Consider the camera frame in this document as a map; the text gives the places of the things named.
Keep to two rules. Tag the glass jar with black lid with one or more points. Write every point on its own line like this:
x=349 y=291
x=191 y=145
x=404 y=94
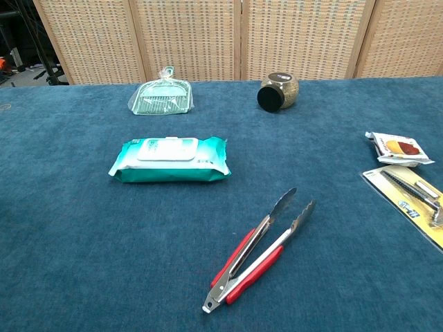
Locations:
x=277 y=93

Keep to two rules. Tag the orange plastic item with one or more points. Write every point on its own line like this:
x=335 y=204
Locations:
x=2 y=65

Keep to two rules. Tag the white snack packet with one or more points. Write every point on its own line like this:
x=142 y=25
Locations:
x=401 y=148

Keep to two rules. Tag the black tripod stand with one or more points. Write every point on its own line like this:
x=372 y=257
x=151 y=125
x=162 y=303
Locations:
x=52 y=72

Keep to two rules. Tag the woven wooden folding screen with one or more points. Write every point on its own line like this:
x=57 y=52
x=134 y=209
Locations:
x=194 y=38

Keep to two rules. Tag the blue carpet table mat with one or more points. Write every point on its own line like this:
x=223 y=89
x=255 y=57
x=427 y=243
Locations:
x=104 y=242

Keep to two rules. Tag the razor in yellow blister pack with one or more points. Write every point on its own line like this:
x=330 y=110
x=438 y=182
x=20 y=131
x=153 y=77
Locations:
x=408 y=193

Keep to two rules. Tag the bagged mint dustpan set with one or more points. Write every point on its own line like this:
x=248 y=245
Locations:
x=162 y=98

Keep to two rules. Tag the teal wet wipes pack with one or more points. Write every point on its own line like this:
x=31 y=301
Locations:
x=166 y=162

